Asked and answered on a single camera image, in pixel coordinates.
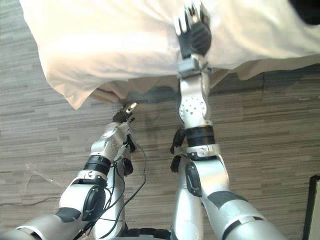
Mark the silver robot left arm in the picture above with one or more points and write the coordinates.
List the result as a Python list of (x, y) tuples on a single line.
[(75, 190)]

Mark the white duvet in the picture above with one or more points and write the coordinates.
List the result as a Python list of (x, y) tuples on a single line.
[(105, 42)]

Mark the dark cloth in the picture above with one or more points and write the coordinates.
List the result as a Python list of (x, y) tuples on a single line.
[(308, 10)]

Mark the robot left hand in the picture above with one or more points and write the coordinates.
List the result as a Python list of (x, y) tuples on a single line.
[(120, 116)]

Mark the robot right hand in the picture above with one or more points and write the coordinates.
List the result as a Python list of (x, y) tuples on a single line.
[(200, 37)]

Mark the dark robot foot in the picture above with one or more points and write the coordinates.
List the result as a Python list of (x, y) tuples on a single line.
[(147, 233)]

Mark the silver robot right leg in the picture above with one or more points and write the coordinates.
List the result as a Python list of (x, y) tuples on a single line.
[(185, 215)]

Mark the beige bed sheet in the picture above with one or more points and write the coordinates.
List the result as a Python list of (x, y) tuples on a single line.
[(120, 88)]

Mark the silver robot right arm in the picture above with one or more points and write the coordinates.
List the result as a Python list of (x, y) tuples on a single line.
[(192, 107)]

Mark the dark furniture panel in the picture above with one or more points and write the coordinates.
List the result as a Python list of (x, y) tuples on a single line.
[(312, 212)]

